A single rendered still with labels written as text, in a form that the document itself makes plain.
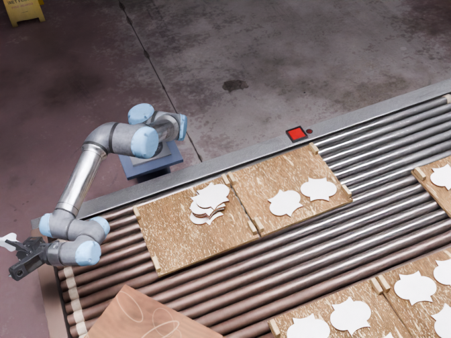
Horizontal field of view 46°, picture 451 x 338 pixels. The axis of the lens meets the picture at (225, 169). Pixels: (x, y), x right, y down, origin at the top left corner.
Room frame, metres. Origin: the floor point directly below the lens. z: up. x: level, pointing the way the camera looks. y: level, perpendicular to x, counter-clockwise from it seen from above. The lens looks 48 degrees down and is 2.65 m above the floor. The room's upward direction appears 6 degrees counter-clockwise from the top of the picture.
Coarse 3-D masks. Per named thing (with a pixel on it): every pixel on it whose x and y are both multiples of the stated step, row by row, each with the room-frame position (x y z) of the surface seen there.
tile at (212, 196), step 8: (216, 184) 1.42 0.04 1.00; (200, 192) 1.39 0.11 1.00; (208, 192) 1.38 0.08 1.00; (216, 192) 1.38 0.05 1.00; (224, 192) 1.37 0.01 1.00; (200, 200) 1.35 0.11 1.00; (208, 200) 1.35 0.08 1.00; (216, 200) 1.34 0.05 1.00; (224, 200) 1.34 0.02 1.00; (208, 208) 1.31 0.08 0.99; (216, 208) 1.31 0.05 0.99
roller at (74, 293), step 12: (432, 156) 1.52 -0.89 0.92; (444, 156) 1.51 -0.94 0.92; (408, 168) 1.46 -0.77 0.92; (372, 180) 1.42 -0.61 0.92; (384, 180) 1.42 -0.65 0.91; (360, 192) 1.38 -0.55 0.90; (144, 264) 1.13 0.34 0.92; (108, 276) 1.09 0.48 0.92; (120, 276) 1.09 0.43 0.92; (132, 276) 1.09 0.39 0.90; (72, 288) 1.05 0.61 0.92; (84, 288) 1.05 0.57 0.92; (96, 288) 1.05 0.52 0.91
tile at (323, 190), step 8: (304, 184) 1.41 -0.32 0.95; (312, 184) 1.41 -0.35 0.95; (320, 184) 1.40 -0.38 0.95; (328, 184) 1.40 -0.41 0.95; (304, 192) 1.37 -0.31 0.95; (312, 192) 1.37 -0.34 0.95; (320, 192) 1.36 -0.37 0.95; (328, 192) 1.36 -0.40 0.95; (312, 200) 1.33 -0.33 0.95; (320, 200) 1.33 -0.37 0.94; (328, 200) 1.32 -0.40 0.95
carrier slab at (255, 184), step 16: (272, 160) 1.58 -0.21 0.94; (288, 160) 1.57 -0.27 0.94; (304, 160) 1.56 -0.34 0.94; (320, 160) 1.55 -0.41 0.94; (240, 176) 1.50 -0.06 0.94; (256, 176) 1.49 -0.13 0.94; (272, 176) 1.48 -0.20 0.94; (288, 176) 1.47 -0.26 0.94; (304, 176) 1.47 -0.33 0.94; (320, 176) 1.46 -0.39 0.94; (240, 192) 1.41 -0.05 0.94; (256, 192) 1.41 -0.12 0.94; (272, 192) 1.40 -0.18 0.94; (336, 192) 1.36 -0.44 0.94; (256, 208) 1.33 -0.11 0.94; (304, 208) 1.30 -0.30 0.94; (320, 208) 1.29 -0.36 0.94; (272, 224) 1.24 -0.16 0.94; (288, 224) 1.23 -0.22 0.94
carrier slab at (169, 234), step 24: (192, 192) 1.44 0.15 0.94; (144, 216) 1.35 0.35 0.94; (168, 216) 1.33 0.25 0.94; (240, 216) 1.29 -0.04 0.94; (144, 240) 1.23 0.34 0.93; (168, 240) 1.21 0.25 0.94; (192, 240) 1.20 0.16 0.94; (216, 240) 1.19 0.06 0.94; (240, 240) 1.18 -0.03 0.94; (168, 264) 1.10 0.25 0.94; (192, 264) 1.10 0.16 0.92
